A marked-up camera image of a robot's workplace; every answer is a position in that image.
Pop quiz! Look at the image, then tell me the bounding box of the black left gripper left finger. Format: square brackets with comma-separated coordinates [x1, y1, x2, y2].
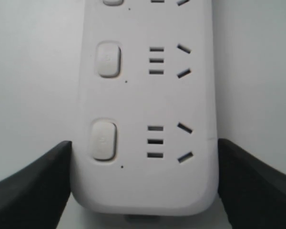
[0, 141, 72, 229]

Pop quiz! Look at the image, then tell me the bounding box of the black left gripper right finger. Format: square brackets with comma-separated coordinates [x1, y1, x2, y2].
[218, 138, 286, 229]

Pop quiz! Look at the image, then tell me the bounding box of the white five-outlet power strip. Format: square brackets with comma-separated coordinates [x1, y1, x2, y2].
[71, 0, 219, 216]

